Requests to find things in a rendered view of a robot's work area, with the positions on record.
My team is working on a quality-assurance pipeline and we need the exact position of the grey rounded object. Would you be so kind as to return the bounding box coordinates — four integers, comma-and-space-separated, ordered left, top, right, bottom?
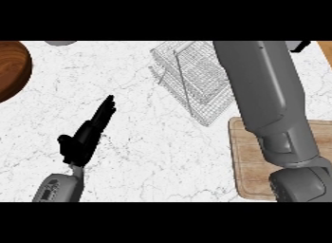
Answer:
42, 41, 78, 47

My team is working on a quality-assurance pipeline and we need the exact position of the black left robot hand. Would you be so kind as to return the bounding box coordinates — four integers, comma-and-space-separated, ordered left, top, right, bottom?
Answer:
56, 94, 118, 168

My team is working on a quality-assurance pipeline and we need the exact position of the round dark wooden board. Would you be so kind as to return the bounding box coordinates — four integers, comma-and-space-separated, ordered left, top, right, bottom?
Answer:
0, 41, 34, 108

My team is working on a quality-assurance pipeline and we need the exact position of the silver wire tiered basket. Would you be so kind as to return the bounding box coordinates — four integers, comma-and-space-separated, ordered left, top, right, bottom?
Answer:
147, 41, 236, 127

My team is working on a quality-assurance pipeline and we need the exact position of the pale wooden cutting board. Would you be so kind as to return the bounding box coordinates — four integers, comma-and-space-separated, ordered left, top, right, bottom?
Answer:
227, 116, 332, 202

